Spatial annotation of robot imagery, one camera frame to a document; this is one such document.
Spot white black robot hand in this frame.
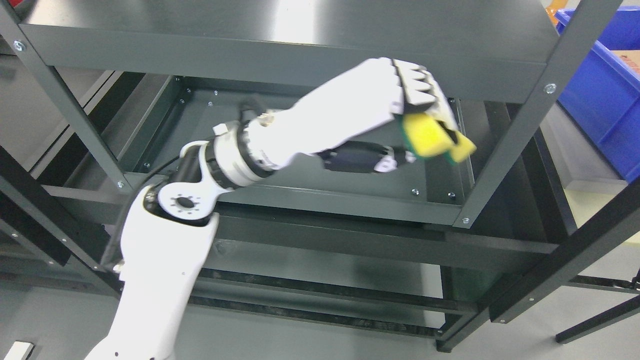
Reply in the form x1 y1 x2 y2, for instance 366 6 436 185
245 57 458 170

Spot green yellow sponge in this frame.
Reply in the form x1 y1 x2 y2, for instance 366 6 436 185
399 112 477 164

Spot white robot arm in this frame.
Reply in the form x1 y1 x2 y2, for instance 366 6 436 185
86 119 275 360

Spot dark grey metal shelf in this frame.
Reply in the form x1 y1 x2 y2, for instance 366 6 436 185
1 0 639 353

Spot blue plastic bin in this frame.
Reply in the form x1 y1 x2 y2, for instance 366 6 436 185
558 6 640 183

